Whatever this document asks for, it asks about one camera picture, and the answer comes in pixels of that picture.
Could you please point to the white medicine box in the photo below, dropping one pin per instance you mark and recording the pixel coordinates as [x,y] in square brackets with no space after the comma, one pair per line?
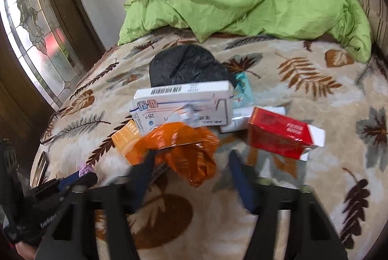
[182,102]

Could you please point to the orange plastic wrapper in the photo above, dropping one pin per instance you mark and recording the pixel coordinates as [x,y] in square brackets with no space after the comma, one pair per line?
[188,150]

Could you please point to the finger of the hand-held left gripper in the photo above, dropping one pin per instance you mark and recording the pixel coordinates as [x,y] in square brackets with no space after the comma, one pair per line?
[45,188]
[75,181]

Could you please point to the brown wooden door frame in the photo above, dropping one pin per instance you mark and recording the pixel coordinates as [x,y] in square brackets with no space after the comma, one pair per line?
[68,5]

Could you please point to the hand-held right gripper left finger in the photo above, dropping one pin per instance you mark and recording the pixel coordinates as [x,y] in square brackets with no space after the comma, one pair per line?
[144,175]

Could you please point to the teal packet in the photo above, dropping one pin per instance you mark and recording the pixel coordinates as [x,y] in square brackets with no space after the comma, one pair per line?
[244,90]

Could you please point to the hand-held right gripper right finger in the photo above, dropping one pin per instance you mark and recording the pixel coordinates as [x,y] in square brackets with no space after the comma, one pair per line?
[239,178]

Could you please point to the small purple wrapper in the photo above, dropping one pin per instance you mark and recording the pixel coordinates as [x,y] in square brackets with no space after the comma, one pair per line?
[85,171]

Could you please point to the white tube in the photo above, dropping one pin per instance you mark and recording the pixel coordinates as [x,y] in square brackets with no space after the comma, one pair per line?
[239,121]

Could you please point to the leaf print blanket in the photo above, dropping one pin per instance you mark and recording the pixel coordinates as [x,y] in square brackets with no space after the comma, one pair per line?
[303,90]

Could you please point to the black plastic bag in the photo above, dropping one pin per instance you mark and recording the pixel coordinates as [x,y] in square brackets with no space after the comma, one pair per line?
[188,65]

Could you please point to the red carton box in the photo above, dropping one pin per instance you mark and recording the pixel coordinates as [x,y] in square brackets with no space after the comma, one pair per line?
[272,135]

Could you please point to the stained glass pane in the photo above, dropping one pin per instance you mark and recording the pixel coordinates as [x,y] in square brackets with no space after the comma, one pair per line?
[36,29]

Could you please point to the small orange box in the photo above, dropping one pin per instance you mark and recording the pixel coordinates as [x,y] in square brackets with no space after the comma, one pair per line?
[125,141]

